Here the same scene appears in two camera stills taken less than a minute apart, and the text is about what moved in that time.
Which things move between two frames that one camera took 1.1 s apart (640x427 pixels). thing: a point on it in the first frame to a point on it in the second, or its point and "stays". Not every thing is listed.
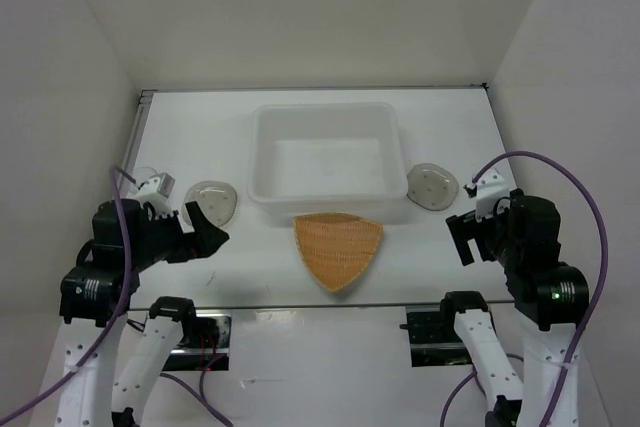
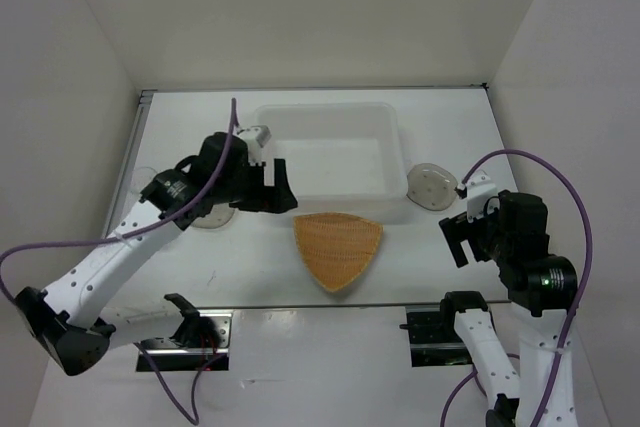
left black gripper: x=205 y=239 to x=274 y=199
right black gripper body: x=493 y=239 stays
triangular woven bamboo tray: x=336 y=247 stays
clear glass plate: x=431 y=186 stays
